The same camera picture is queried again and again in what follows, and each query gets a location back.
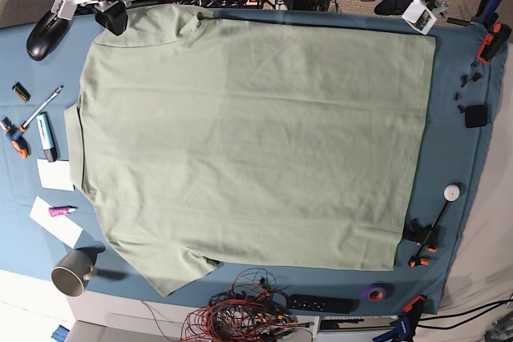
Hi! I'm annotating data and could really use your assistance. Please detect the black square box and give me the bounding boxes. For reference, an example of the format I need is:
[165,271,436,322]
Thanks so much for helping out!
[464,104,488,128]

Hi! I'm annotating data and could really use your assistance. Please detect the black computer mouse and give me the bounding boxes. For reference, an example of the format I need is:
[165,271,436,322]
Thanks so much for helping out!
[26,11,70,62]

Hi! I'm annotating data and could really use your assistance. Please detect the white round puck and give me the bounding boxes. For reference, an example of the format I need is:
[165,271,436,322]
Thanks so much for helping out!
[443,184,461,202]

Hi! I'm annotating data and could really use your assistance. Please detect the purple tape roll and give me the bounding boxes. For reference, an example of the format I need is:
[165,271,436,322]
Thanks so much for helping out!
[360,283,392,303]

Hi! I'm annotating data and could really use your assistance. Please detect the light blue highlighter marker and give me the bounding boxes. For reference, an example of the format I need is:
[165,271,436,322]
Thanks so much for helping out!
[36,112,58,163]

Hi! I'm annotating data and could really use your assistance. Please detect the small black lighter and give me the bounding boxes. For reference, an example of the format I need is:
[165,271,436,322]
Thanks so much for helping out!
[12,82,30,103]

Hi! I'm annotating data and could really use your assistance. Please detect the red black wire bundle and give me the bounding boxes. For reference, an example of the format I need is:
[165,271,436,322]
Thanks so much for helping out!
[139,268,316,342]

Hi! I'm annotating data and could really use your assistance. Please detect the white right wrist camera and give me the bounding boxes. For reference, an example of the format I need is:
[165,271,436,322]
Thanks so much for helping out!
[50,0,78,21]

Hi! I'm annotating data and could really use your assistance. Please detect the blue orange bar clamp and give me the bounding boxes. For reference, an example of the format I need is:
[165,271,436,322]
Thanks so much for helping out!
[373,296,426,342]

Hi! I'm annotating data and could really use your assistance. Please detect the white paper square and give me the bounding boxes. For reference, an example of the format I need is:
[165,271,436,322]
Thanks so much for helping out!
[36,159,75,191]

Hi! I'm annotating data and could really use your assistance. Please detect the green T-shirt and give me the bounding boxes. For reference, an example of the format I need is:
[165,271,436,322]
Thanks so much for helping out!
[65,5,436,296]

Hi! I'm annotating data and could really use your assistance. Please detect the black remote control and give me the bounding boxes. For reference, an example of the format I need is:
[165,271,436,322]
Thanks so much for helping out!
[287,294,360,314]

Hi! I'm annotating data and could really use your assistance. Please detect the orange black corner clamp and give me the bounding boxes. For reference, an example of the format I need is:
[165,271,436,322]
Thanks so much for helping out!
[471,0,512,64]

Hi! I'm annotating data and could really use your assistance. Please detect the orange blue screwdriver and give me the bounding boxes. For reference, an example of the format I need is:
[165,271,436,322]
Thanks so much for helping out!
[1,85,64,159]

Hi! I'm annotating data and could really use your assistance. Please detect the grey ceramic mug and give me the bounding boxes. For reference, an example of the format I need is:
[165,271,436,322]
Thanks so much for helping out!
[50,250,96,298]

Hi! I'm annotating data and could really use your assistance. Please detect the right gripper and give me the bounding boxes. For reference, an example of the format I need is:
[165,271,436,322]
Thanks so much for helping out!
[75,0,131,36]

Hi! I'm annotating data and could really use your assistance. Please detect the blue table cloth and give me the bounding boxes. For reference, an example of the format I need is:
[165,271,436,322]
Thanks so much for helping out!
[1,26,512,316]

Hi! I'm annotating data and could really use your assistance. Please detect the pink glue tube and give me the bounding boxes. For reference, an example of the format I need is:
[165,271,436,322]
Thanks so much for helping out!
[48,206,77,218]

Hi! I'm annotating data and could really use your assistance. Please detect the white paper strip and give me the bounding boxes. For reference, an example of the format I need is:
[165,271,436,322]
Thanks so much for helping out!
[30,196,83,248]

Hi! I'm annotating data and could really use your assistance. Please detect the black orange bar clamp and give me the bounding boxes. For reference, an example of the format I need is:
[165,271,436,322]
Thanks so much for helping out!
[402,200,450,268]

